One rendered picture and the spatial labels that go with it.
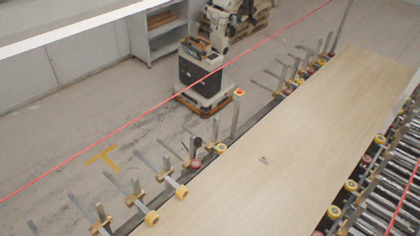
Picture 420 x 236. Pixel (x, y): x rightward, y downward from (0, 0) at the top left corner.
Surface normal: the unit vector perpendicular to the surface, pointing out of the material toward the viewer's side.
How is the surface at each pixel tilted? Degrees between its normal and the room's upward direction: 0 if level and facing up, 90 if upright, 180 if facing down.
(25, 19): 61
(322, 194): 0
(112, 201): 0
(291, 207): 0
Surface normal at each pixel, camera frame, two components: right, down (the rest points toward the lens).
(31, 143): 0.05, -0.73
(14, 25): 0.68, 0.07
